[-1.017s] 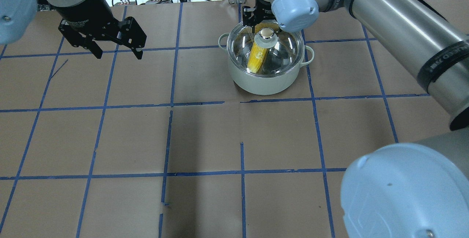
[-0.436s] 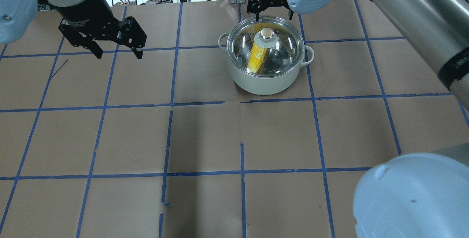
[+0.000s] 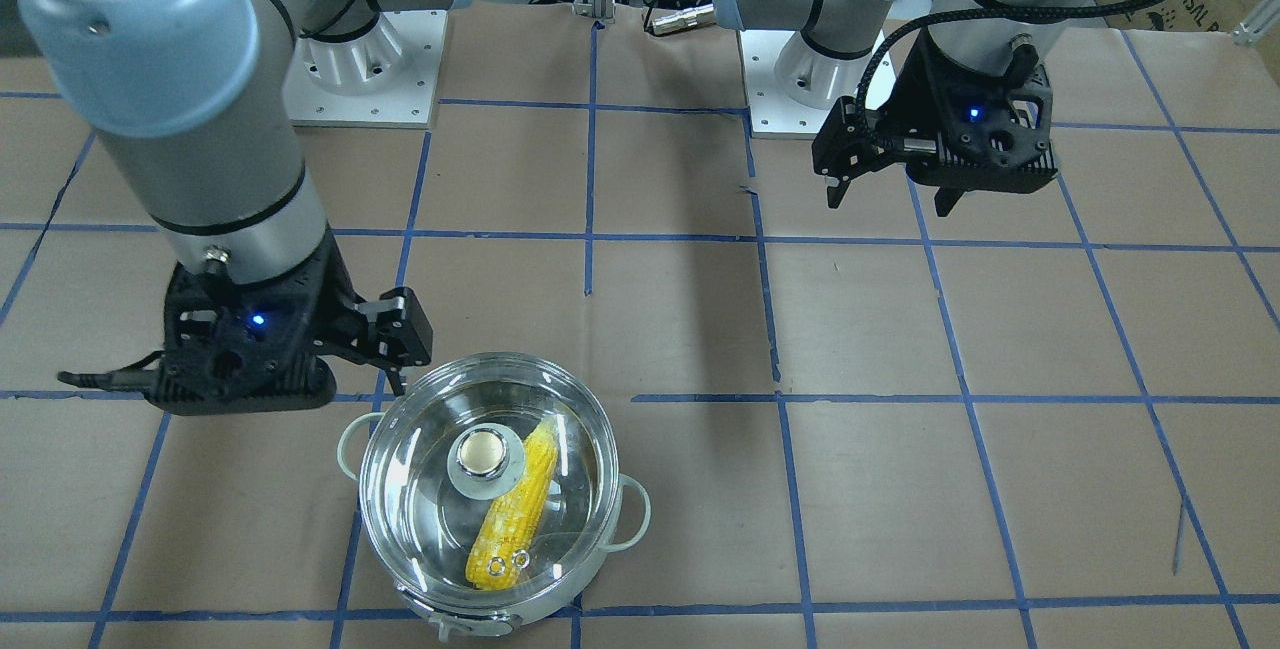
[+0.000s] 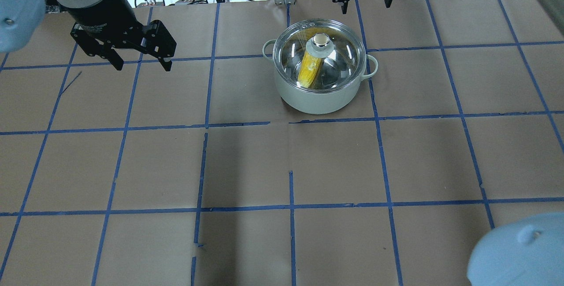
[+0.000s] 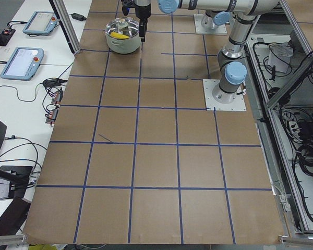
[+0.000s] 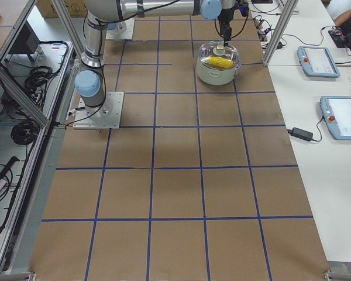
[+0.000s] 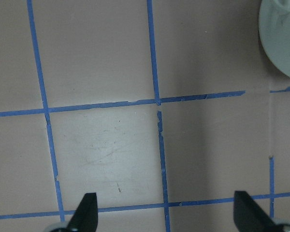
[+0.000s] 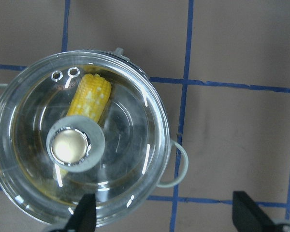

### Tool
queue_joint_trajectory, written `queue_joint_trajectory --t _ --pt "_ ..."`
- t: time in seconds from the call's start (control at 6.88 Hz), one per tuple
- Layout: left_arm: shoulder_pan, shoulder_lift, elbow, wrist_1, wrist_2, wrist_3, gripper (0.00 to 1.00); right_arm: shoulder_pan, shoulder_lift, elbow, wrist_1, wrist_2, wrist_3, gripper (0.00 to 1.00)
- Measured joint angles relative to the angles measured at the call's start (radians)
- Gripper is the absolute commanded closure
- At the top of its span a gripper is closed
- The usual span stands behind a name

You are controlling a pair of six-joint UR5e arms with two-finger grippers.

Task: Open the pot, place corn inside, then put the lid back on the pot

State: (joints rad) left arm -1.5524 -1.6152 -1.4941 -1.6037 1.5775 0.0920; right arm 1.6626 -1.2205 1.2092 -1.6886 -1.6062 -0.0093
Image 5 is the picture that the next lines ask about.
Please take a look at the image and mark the yellow corn cob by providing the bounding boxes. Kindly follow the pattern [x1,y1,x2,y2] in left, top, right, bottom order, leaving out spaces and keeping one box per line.
[110,32,130,40]

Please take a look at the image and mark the coiled black cables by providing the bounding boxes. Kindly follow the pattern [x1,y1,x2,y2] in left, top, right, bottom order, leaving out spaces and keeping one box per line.
[293,143,313,178]

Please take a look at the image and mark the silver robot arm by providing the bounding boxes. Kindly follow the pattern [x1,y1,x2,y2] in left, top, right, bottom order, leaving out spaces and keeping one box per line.
[158,1,278,53]
[212,0,278,104]

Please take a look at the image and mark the black power adapter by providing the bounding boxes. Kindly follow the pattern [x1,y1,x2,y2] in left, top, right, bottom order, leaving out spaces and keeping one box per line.
[71,13,87,21]

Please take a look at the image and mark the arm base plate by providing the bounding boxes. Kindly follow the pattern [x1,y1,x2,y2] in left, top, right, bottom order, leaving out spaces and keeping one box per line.
[194,14,229,35]
[203,79,246,111]

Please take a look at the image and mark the blue teach pendant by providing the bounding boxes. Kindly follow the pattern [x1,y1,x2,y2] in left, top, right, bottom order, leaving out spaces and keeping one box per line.
[23,11,58,35]
[0,47,44,81]

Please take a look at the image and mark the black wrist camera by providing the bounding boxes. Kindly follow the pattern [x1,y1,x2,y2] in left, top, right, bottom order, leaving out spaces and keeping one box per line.
[121,0,134,16]

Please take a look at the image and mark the far blue teach pendant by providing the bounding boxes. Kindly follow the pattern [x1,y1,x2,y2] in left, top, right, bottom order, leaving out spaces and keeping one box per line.
[23,11,58,35]

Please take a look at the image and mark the small circuit boards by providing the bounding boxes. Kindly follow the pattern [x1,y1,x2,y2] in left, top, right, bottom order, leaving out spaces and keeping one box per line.
[45,91,63,126]

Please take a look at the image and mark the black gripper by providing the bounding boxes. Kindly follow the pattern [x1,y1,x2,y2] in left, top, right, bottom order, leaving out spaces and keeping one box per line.
[134,0,151,42]

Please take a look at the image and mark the pale green cooking pot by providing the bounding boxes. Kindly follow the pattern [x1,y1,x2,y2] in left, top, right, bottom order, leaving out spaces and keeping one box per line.
[105,17,141,54]

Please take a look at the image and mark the aluminium frame post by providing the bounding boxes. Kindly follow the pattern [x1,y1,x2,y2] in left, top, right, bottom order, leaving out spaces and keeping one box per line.
[49,0,81,55]

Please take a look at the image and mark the glass pot lid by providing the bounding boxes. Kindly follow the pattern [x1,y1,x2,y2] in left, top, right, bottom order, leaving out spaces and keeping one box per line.
[105,17,139,39]

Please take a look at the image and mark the near blue teach pendant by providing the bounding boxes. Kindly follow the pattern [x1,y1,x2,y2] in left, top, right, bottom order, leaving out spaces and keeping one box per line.
[0,47,44,81]

